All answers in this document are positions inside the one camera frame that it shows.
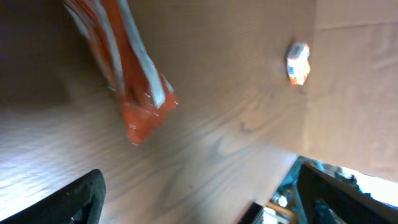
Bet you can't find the brown cardboard box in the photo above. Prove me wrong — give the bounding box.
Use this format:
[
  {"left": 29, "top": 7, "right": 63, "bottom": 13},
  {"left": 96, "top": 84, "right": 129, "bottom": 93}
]
[{"left": 299, "top": 0, "right": 397, "bottom": 181}]

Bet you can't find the red snack bar wrapper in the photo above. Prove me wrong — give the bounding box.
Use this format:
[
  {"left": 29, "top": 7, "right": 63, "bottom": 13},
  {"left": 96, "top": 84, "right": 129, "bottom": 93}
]
[{"left": 63, "top": 0, "right": 178, "bottom": 145}]

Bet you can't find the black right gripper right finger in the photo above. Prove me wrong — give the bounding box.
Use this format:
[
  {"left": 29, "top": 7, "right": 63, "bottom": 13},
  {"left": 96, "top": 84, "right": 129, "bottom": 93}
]
[{"left": 297, "top": 164, "right": 397, "bottom": 223}]

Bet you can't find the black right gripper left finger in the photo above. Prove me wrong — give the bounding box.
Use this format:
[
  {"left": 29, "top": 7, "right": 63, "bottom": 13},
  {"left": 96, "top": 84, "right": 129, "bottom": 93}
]
[{"left": 1, "top": 169, "right": 106, "bottom": 224}]

